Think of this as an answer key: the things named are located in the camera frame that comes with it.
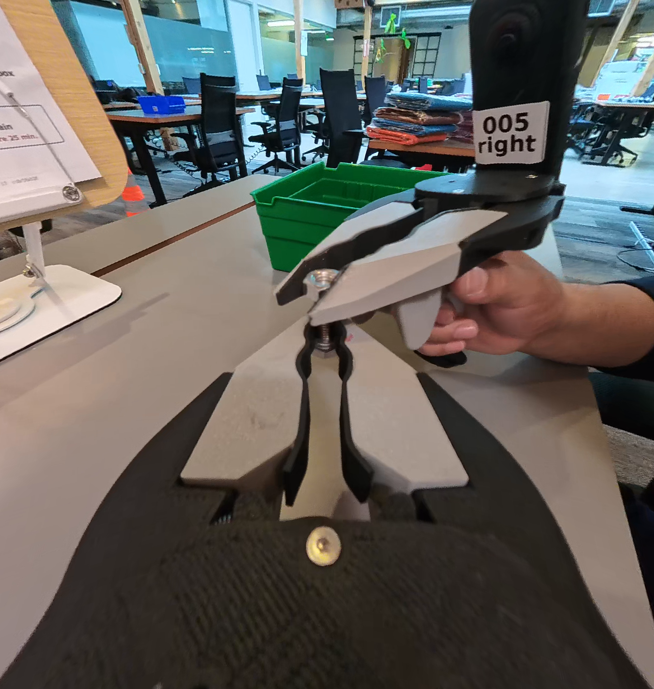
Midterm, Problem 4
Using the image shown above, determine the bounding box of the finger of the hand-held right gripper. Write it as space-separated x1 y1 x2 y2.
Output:
308 210 509 328
274 201 425 307

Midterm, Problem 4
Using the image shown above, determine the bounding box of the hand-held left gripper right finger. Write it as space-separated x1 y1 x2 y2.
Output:
335 321 470 503

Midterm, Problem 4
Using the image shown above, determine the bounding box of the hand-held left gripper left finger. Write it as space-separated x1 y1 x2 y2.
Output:
179 321 312 507

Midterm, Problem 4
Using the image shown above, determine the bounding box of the large steel hex bolt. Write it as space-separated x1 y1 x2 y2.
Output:
304 268 343 349

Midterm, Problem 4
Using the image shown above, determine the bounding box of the green plastic bin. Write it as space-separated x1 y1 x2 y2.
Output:
250 161 452 273

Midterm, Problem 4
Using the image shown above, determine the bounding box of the person's right forearm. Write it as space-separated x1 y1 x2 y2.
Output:
553 276 654 384

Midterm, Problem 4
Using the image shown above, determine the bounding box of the person's right hand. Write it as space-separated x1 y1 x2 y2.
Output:
417 251 571 357

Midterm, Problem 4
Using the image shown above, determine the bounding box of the stack of folded cloths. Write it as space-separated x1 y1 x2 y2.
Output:
365 90 476 147

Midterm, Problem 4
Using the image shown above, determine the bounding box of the black office chair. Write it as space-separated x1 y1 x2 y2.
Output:
248 77 304 177
171 72 248 196
362 75 390 126
302 67 366 169

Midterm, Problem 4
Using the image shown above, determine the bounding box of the white stand base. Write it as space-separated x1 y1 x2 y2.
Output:
0 222 123 370

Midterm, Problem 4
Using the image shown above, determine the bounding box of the person's office chair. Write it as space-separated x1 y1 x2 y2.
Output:
591 371 654 449

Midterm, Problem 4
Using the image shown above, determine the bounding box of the orange traffic cone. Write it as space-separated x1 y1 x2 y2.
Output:
123 169 148 217

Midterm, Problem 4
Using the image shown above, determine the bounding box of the small blue storage bin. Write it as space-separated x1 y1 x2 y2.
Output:
137 95 187 116

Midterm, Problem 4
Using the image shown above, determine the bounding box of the wooden display board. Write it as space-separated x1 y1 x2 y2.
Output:
0 0 129 236

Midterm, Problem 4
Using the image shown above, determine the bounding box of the printed instruction sheet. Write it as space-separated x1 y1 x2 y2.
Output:
0 0 102 228

